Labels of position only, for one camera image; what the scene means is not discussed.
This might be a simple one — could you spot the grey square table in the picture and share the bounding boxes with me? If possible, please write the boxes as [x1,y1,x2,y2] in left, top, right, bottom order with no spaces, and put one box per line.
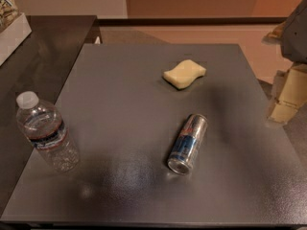
[3,44,307,227]

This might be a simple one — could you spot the clear plastic water bottle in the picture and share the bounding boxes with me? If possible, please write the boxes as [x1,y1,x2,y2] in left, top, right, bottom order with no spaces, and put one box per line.
[16,91,80,173]

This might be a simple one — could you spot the yellow sponge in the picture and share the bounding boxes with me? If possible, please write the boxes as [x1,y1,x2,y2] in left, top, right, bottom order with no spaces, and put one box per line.
[162,59,206,89]

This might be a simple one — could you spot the dark side table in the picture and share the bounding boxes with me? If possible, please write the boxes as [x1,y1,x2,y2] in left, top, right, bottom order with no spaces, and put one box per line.
[0,15,101,216]

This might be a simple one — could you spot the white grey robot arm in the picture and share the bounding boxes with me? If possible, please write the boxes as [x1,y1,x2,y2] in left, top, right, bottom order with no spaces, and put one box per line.
[267,0,307,125]

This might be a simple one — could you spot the silver blue energy drink can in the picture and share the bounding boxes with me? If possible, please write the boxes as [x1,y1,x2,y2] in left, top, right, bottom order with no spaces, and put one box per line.
[167,114,208,175]

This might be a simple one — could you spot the white box with snacks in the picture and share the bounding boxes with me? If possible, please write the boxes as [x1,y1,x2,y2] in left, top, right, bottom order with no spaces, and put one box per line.
[0,0,32,66]

